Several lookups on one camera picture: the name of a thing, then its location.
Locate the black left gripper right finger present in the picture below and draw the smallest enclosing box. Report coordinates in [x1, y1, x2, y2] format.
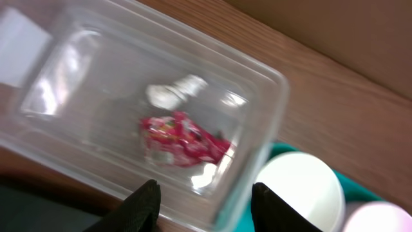
[251, 182, 321, 232]

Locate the teal serving tray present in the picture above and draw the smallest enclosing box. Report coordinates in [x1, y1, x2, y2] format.
[233, 142, 384, 232]

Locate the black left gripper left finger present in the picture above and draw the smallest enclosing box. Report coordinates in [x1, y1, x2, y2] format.
[84, 179, 161, 232]

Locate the white tissue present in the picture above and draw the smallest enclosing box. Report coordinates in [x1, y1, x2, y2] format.
[145, 74, 208, 111]

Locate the white bowl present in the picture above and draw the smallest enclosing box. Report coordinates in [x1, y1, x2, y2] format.
[256, 151, 346, 232]

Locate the clear plastic bin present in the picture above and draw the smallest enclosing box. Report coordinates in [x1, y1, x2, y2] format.
[1, 1, 288, 231]

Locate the black plastic tray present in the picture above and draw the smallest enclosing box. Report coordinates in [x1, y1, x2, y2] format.
[1, 175, 121, 232]

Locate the red snack wrapper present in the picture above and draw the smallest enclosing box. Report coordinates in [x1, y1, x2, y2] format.
[140, 111, 231, 167]

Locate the pink bowl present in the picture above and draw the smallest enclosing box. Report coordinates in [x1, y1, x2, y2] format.
[341, 201, 411, 232]

